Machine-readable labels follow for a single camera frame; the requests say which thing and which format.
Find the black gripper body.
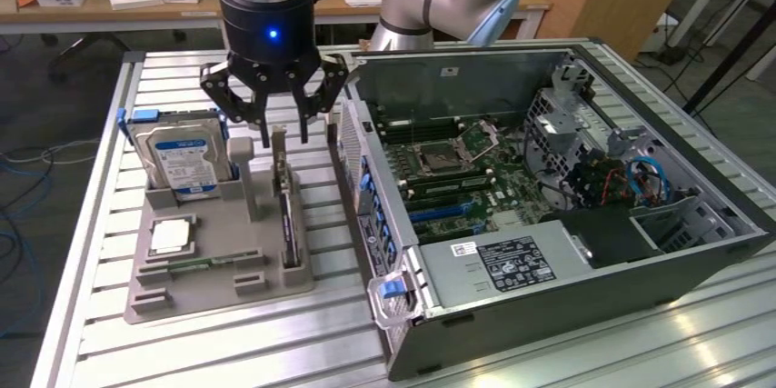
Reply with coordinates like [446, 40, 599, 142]
[219, 0, 327, 94]

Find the graphics card with black fan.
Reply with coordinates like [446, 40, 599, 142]
[271, 124, 303, 269]

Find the hard disk with blue carrier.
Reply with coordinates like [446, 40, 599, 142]
[114, 105, 231, 202]

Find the wooden desk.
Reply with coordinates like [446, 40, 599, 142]
[0, 0, 554, 51]

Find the black chair base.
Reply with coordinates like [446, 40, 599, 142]
[42, 32, 132, 85]

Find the CPU socket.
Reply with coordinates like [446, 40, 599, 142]
[418, 142, 472, 175]

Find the metal socket cover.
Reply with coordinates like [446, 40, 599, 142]
[458, 120, 502, 160]

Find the grey parts rack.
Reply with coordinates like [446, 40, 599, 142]
[124, 135, 318, 326]

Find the silver CPU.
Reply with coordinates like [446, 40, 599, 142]
[150, 220, 195, 254]

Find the blue expansion slot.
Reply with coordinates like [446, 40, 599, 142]
[408, 204, 472, 222]

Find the green motherboard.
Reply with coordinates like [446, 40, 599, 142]
[367, 101, 551, 246]

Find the black expansion slot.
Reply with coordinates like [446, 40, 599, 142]
[418, 223, 486, 244]

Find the perforated metal disk bay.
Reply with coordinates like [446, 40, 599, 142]
[524, 85, 614, 184]

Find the grey power supply unit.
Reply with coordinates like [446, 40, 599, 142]
[418, 219, 594, 310]

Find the white floor box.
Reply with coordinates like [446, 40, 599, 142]
[639, 13, 680, 55]

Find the open black PC case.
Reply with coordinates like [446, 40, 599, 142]
[326, 40, 776, 383]

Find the black stand pole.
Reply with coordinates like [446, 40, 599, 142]
[684, 0, 776, 116]

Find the white floor cable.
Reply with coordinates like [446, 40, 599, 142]
[0, 137, 99, 166]

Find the blue floor cable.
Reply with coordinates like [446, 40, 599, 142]
[0, 151, 54, 339]

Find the red wire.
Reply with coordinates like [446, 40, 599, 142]
[604, 168, 627, 202]

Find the blue wire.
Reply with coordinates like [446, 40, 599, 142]
[627, 156, 668, 201]

